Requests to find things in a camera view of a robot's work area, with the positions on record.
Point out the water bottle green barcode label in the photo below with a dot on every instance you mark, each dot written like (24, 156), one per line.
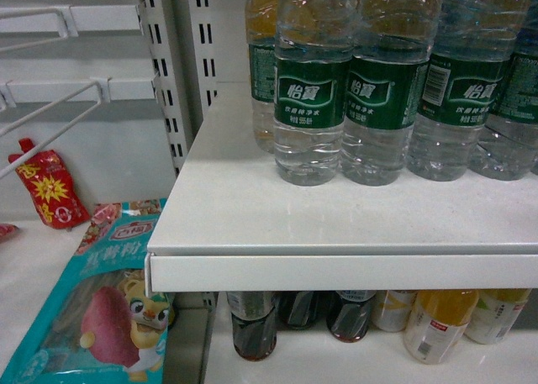
(471, 51)

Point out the dark drink bottle blue label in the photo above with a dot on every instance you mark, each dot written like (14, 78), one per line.
(349, 314)

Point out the red packet edge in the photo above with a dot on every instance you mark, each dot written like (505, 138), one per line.
(7, 231)

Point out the dark drink bottle left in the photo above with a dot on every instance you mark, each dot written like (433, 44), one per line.
(254, 324)

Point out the water bottle green label front-left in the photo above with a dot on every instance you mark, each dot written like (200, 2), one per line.
(313, 49)

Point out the red spouted sauce pouch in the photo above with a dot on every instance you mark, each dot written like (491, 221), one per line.
(52, 190)

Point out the yellow tea bottle green label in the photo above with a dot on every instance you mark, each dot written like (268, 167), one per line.
(260, 29)

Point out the dark drink bottle middle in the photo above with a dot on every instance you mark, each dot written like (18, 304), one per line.
(299, 309)

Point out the water bottle far right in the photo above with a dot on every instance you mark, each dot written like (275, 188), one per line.
(507, 146)

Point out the orange juice bottle white label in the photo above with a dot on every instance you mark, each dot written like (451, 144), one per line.
(437, 321)

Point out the white wire hook rack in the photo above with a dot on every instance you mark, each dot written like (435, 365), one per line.
(69, 56)

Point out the white yellow drink bottle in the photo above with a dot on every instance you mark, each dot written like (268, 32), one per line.
(391, 309)

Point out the white slotted shelf upright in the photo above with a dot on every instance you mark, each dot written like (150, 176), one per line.
(158, 21)

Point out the teal sweet potato noodle bag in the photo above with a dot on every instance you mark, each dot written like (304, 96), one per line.
(100, 324)

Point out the yellow tea bottle white label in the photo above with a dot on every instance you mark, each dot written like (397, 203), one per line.
(495, 314)

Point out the white upper shelf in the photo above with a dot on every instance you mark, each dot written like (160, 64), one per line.
(232, 223)

